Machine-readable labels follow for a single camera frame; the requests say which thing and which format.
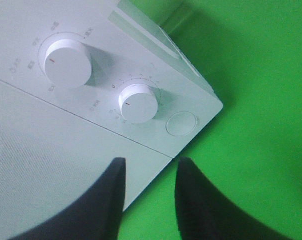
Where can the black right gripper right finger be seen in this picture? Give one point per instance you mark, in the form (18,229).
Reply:
(204,213)

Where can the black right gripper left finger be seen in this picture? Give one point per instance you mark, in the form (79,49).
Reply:
(96,215)

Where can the round door release button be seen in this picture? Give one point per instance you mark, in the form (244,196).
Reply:
(181,124)

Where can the white lower timer knob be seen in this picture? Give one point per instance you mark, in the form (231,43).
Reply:
(138,103)

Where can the white microwave oven body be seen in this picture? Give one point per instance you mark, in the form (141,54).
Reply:
(126,48)

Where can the white upper power knob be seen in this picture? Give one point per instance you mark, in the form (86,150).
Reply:
(67,64)

